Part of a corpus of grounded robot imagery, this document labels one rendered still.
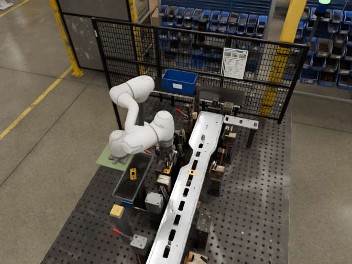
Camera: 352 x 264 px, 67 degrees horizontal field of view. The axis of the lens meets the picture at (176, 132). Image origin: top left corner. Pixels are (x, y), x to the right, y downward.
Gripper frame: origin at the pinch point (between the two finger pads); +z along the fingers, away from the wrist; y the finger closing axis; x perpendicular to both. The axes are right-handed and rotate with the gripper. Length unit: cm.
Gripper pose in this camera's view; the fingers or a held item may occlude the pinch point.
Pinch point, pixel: (167, 164)
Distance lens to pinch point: 165.4
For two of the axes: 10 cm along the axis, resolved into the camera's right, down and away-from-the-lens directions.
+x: 2.8, -6.9, 6.7
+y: 9.6, 1.9, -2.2
